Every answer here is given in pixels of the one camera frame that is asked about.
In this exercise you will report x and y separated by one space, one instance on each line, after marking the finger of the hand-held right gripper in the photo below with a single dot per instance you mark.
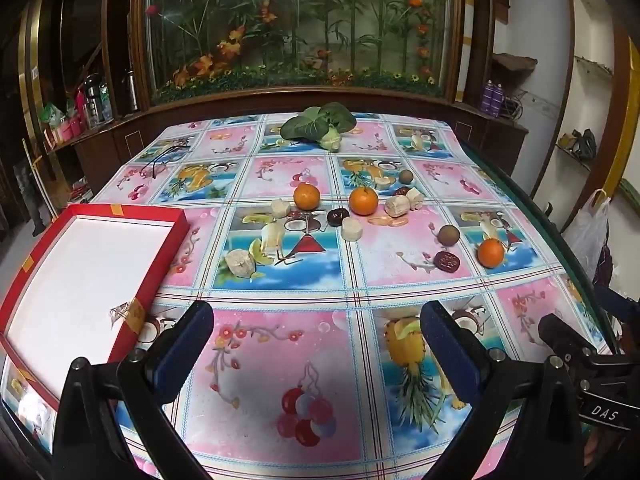
565 332
620 306

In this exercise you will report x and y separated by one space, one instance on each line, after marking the white plastic bag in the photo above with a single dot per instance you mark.
590 232

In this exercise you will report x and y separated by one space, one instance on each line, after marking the glass flower display case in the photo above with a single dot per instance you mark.
300 35

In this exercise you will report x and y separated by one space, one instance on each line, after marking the pink plastic container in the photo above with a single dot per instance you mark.
70 129

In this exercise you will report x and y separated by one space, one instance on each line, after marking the wooden display cabinet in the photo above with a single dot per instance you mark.
125 140

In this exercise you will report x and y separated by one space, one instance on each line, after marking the black steel thermos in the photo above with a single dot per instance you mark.
92 97

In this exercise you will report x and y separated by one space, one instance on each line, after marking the brown kiwi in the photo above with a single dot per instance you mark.
448 235
406 176

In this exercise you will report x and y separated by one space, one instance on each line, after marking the printed plastic tablecloth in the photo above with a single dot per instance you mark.
300 340

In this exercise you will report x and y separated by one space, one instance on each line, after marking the green packet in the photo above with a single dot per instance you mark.
50 115

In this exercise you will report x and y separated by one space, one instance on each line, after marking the pink bottle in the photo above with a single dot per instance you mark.
80 107

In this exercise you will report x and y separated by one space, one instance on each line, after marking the orange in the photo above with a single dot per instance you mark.
363 200
490 252
306 196

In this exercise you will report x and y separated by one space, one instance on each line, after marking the silver thermos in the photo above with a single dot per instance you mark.
131 91

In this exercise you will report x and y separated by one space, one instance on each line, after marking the red date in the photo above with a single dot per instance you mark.
446 261
401 191
337 216

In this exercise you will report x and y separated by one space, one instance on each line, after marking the red cardboard box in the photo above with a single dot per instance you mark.
75 280

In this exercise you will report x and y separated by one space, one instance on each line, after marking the green leafy vegetable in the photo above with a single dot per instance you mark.
312 122

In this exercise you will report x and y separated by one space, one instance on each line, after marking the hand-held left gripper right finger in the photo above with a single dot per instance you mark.
455 355

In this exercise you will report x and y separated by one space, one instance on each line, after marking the green bottle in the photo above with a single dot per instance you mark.
106 105

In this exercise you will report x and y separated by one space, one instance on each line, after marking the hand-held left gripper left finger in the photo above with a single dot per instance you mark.
185 345

